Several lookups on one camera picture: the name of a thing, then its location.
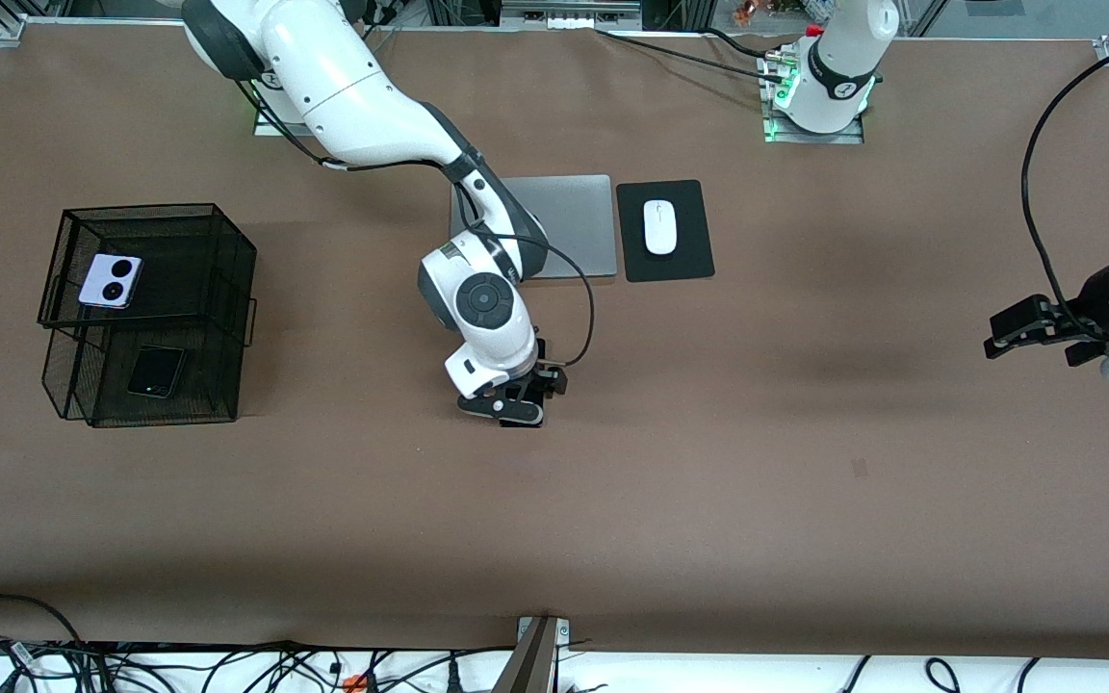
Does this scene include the lilac flip phone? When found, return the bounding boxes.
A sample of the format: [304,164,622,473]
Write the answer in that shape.
[78,254,143,310]

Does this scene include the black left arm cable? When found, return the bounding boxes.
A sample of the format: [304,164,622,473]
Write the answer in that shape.
[1021,34,1109,338]

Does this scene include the silver closed laptop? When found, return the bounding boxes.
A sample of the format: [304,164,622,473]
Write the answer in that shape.
[449,174,619,283]

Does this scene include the white computer mouse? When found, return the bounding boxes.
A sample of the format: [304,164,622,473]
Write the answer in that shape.
[643,199,678,256]

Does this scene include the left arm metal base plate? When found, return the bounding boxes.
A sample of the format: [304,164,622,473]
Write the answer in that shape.
[763,114,865,145]

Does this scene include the black mesh two-tier tray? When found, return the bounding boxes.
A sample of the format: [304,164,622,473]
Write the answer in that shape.
[38,202,258,429]

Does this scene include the short black table cable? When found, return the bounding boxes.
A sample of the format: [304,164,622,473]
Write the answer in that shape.
[702,27,788,63]

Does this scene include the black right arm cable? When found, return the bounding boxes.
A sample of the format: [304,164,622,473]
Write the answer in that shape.
[237,77,597,369]

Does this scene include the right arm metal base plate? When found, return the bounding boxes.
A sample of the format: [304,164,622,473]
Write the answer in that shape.
[254,101,324,138]

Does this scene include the aluminium camera post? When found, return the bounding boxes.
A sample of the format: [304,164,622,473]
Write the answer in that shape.
[495,616,571,693]

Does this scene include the black cable across table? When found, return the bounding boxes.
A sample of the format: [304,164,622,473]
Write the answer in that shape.
[595,28,779,82]

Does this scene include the black flip phone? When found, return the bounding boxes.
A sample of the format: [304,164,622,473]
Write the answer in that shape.
[126,345,187,398]

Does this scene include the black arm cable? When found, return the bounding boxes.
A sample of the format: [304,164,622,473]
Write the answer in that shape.
[237,77,597,369]
[1021,34,1109,338]

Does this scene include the black mouse pad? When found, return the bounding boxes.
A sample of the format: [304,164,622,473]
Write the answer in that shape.
[616,179,716,284]

